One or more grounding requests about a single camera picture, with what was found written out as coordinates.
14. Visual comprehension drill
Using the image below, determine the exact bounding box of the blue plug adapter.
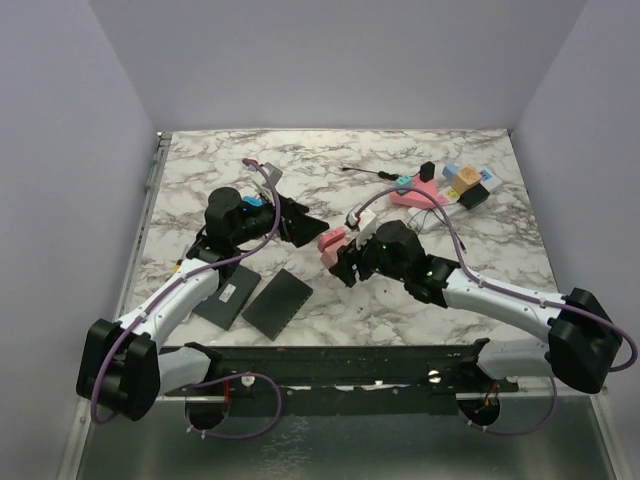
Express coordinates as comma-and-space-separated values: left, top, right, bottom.
242, 196, 263, 207

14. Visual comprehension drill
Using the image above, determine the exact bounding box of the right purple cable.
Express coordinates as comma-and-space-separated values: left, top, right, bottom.
347, 187, 640, 436

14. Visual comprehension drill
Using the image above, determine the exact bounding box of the large black adapter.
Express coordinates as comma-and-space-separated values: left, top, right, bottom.
458, 183, 490, 210

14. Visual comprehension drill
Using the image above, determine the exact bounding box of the small black charger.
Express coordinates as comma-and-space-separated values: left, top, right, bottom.
419, 161, 435, 183

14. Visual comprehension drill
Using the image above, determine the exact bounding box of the left black flat box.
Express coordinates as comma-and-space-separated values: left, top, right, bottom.
193, 266, 261, 331

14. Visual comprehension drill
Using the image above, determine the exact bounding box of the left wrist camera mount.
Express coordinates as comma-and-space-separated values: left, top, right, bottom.
251, 162, 283, 202

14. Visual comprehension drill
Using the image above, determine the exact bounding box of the light blue plug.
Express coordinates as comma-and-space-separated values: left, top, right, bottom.
442, 162, 460, 182

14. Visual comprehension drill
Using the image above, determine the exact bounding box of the pink square plug adapter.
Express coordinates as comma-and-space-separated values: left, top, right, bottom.
317, 227, 346, 252

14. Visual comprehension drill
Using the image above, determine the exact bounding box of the thin black cable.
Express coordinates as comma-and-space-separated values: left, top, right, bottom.
407, 207, 469, 251

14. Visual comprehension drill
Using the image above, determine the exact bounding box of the pink triangular power strip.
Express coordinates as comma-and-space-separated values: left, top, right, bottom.
389, 179, 438, 209

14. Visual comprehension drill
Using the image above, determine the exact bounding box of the black flat box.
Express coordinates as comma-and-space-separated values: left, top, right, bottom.
193, 266, 261, 331
242, 269, 313, 341

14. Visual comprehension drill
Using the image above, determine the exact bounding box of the purple cable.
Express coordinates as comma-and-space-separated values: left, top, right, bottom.
347, 187, 640, 436
88, 158, 284, 441

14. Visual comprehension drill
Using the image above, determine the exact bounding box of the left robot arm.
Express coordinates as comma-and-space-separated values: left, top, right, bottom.
76, 187, 329, 424

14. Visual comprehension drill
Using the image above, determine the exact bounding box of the orange tan plug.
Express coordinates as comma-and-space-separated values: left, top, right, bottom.
452, 166, 482, 195

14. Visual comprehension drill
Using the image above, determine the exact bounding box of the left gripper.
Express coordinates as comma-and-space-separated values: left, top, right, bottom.
231, 187, 328, 247

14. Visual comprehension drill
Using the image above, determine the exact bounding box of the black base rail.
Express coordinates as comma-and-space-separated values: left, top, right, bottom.
99, 342, 581, 417

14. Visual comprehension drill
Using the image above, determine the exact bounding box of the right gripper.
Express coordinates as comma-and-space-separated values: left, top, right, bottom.
330, 224, 408, 285

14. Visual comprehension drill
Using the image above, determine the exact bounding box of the white power strip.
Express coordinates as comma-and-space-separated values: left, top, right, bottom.
405, 168, 503, 233

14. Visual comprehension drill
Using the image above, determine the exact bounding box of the teal charger plug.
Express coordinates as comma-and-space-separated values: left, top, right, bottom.
396, 175, 413, 196

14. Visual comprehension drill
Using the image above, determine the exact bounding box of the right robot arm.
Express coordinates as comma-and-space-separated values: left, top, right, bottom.
318, 221, 622, 394

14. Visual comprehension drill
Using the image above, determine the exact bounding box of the black screwdriver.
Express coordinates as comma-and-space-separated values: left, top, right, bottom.
341, 167, 400, 182

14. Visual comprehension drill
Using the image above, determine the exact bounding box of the right black flat box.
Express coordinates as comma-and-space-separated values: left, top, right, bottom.
242, 269, 313, 341

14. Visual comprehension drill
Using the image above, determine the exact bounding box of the yellow red screwdriver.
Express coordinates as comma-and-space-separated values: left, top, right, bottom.
172, 245, 191, 274

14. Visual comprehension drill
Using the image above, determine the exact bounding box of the pink cube socket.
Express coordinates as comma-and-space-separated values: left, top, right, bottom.
321, 248, 338, 270

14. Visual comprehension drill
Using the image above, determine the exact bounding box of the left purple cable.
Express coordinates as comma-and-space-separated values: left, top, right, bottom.
88, 158, 284, 441

